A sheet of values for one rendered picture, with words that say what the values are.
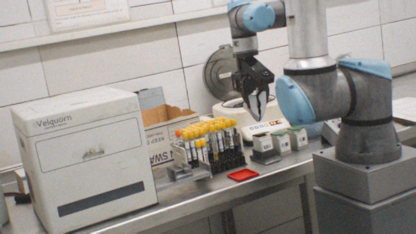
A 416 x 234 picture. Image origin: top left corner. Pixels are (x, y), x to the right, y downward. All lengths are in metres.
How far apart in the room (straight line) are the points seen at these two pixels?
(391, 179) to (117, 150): 0.65
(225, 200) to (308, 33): 0.53
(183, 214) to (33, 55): 0.83
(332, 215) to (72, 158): 0.64
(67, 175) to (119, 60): 0.76
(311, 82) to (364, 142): 0.20
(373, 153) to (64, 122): 0.71
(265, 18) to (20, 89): 0.90
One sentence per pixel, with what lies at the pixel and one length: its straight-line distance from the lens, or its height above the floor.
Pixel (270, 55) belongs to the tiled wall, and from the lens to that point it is 2.26.
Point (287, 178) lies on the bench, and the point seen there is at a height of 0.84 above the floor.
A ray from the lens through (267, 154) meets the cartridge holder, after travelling 1.58.
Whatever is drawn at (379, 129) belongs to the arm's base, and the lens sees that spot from 1.25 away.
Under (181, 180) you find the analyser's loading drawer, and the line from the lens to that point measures 1.42.
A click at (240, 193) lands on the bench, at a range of 1.45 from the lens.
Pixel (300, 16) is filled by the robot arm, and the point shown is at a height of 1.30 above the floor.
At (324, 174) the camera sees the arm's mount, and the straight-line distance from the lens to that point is 1.32.
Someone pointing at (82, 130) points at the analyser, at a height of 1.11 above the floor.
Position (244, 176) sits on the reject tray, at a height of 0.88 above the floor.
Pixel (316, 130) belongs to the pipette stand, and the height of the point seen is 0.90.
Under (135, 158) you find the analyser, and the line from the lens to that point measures 1.34.
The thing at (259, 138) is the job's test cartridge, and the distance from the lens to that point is 1.57.
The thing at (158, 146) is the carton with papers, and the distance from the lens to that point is 1.68.
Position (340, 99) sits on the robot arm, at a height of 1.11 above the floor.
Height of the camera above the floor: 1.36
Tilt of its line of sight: 12 degrees down
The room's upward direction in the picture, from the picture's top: 9 degrees counter-clockwise
